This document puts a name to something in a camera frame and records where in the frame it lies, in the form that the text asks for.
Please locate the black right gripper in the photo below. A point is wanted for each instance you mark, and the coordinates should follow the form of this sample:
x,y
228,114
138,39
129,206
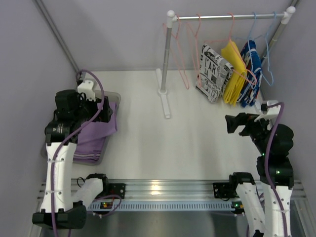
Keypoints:
x,y
243,123

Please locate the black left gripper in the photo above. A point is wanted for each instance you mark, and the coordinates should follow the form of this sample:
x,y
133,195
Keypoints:
x,y
104,111

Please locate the purple trousers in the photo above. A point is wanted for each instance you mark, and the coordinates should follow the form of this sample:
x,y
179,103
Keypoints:
x,y
93,140

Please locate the pink hanger of purple trousers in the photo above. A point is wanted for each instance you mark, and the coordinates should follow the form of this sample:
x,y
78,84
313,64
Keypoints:
x,y
193,42

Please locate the pink hanger of black trousers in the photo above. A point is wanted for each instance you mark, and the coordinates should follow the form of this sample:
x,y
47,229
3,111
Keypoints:
x,y
181,54

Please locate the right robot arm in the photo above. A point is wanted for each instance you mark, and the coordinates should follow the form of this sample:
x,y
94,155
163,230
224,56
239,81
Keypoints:
x,y
270,218

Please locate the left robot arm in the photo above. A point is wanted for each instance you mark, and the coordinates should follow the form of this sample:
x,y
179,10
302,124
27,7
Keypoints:
x,y
60,209

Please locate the yellow trousers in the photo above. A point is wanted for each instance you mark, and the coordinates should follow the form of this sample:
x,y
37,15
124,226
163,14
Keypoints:
x,y
235,82

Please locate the black white print trousers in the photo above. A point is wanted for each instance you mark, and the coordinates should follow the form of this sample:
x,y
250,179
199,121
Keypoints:
x,y
214,74

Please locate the blue white print trousers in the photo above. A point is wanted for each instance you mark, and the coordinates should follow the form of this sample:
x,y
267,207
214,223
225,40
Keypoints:
x,y
249,93

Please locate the light blue hanger with trousers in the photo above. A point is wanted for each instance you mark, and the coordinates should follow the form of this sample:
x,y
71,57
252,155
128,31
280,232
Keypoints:
x,y
248,38

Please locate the empty light blue hanger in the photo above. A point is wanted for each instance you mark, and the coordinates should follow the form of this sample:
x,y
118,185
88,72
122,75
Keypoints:
x,y
266,58

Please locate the grey plastic bin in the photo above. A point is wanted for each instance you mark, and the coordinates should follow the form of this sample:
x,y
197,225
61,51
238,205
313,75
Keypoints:
x,y
73,110

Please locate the white metal clothes rack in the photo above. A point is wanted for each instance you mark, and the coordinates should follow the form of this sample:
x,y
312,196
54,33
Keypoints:
x,y
162,91

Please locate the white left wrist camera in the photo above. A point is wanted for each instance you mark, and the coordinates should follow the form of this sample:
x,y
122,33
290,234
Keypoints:
x,y
87,87

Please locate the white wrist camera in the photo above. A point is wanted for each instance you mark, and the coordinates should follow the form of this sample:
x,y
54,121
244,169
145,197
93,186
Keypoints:
x,y
267,110
87,87

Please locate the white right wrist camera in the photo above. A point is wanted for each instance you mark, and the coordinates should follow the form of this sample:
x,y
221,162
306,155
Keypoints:
x,y
267,110

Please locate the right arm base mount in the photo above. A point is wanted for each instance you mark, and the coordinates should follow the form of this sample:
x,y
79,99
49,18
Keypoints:
x,y
224,191

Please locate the blue slotted cable duct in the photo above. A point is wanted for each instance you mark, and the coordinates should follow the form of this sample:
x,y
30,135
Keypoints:
x,y
102,206

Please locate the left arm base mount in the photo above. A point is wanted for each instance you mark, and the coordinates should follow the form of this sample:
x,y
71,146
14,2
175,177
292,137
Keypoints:
x,y
114,189

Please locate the aluminium mounting rail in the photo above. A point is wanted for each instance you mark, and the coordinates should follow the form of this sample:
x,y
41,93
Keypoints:
x,y
164,190

